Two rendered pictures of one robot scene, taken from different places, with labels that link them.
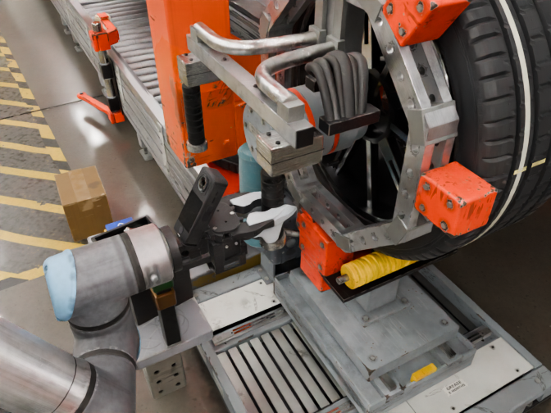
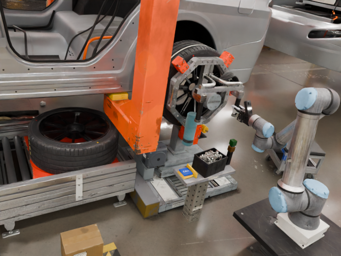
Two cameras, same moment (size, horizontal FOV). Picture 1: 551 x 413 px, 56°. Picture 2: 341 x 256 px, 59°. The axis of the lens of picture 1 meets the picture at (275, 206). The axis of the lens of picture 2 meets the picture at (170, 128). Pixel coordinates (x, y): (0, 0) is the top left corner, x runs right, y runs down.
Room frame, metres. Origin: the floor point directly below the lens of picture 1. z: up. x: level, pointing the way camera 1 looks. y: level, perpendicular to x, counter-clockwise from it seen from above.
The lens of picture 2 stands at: (1.32, 2.00, 1.67)
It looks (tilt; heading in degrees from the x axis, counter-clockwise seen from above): 28 degrees down; 264
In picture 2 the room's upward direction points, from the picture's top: 10 degrees clockwise
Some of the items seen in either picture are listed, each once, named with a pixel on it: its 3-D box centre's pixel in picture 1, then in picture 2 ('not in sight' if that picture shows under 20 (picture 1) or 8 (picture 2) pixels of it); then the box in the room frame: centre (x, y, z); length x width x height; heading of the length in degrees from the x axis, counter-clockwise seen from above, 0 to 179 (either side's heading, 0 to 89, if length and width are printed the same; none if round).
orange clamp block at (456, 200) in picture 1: (453, 198); not in sight; (0.63, -0.28, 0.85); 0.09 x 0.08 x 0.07; 29
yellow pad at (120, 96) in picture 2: not in sight; (117, 93); (1.55, -0.23, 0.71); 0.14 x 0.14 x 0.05; 29
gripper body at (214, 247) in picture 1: (204, 241); (246, 117); (0.59, 0.11, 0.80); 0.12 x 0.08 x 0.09; 118
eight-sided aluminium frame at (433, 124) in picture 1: (336, 114); (200, 92); (0.91, -0.12, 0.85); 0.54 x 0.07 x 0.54; 29
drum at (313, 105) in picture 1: (305, 122); (206, 96); (0.87, -0.06, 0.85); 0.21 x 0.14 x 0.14; 119
